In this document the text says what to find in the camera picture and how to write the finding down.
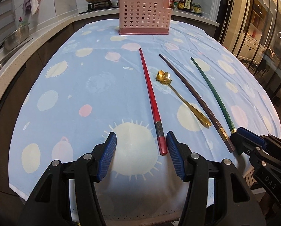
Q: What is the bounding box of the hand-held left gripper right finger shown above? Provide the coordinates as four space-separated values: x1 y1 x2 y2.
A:
166 131 266 226

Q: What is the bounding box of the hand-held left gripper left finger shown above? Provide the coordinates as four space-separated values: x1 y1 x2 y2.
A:
18 132 117 226

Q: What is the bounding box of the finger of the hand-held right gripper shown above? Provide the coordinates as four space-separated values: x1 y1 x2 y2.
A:
237 127 267 146
230 133 255 156

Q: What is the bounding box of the green chopstick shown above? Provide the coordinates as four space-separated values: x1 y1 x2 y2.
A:
190 57 237 133

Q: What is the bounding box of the red chopstick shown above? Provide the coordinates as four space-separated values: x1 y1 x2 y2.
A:
139 48 167 156

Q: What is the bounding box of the pink perforated utensil holder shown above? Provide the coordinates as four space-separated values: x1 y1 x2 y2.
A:
118 0 174 36

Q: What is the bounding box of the blue dotted tablecloth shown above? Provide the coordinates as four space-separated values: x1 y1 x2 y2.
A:
9 20 281 217

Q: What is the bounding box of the brown chopstick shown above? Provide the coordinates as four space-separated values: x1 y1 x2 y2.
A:
159 54 234 153

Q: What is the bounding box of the gold flower spoon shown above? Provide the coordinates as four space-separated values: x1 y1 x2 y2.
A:
156 70 212 129

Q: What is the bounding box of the glass sliding door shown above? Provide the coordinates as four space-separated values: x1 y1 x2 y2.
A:
218 0 281 132

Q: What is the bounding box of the stainless steel pot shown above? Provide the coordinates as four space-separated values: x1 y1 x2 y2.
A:
4 23 30 51

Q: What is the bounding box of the black gas stove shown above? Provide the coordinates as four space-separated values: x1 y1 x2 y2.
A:
79 1 118 13

